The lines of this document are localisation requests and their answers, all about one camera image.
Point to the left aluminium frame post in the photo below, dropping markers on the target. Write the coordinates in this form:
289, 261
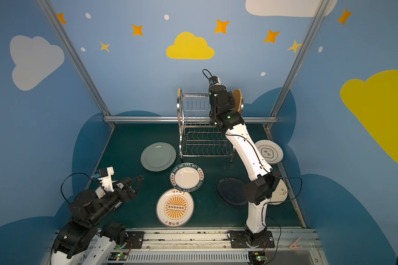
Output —
57, 26

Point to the aluminium frame post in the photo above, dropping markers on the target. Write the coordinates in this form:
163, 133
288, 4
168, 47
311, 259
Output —
299, 58
57, 26

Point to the white sunburst plate at left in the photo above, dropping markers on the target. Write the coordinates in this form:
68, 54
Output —
101, 192

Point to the right green circuit board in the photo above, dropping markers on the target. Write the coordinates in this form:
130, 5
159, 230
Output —
257, 258

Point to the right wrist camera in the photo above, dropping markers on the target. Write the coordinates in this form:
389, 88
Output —
214, 81

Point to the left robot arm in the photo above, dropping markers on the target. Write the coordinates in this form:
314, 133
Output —
80, 237

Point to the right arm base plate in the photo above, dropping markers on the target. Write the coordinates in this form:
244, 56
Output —
245, 239

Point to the pink clothes peg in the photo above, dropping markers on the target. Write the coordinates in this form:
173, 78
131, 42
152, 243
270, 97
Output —
294, 245

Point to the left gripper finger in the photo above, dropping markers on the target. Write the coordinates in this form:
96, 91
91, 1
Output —
137, 181
134, 189

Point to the right aluminium frame post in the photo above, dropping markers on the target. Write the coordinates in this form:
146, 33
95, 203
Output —
299, 58

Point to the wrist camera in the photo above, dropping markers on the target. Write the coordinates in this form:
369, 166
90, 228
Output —
105, 178
214, 81

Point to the white plate green lettered rim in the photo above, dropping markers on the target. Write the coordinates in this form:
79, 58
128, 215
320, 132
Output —
187, 177

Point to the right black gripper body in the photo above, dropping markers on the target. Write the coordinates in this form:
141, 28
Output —
215, 88

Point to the grey-green plain plate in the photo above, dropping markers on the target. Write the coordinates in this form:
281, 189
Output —
158, 156

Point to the cream floral plate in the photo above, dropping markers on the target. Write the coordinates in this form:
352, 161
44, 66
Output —
280, 194

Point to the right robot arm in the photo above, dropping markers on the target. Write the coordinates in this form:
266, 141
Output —
263, 183

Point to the orange woven round plate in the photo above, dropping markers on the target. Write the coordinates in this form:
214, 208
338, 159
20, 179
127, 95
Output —
237, 94

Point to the white plate orange sunburst centre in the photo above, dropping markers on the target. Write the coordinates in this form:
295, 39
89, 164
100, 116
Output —
175, 208

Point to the dark blue round plate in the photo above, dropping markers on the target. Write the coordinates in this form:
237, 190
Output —
230, 191

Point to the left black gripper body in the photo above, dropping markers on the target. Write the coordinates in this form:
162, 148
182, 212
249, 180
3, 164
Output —
124, 189

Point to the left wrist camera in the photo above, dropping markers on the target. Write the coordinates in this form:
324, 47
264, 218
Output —
105, 178

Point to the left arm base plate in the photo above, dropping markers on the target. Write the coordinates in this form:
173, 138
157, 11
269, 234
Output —
134, 240

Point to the aluminium frame back bar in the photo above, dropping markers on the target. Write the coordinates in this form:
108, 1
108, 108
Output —
159, 119

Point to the green circuit board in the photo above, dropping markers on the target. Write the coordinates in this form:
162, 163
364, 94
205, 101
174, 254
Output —
257, 258
120, 256

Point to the left green circuit board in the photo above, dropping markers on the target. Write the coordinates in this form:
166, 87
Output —
120, 256

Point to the chrome two-tier dish rack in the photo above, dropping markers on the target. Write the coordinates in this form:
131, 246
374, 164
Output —
198, 136

